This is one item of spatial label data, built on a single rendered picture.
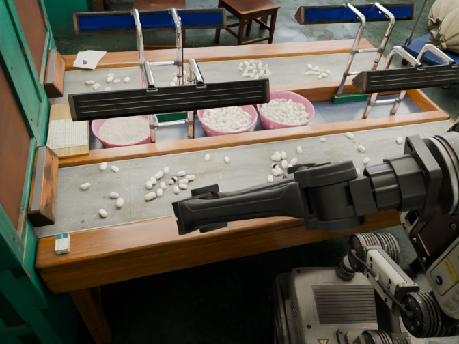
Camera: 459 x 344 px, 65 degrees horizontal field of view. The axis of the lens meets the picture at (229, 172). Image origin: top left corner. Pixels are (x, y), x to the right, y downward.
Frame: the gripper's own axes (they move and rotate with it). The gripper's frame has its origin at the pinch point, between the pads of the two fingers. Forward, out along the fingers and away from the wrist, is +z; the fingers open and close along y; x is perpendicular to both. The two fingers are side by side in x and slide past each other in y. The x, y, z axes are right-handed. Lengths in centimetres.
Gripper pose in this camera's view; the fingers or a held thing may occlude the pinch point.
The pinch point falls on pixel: (291, 172)
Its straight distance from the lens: 129.1
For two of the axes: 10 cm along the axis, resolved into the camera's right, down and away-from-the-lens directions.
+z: -2.7, -0.9, 9.6
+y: -9.6, 1.4, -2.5
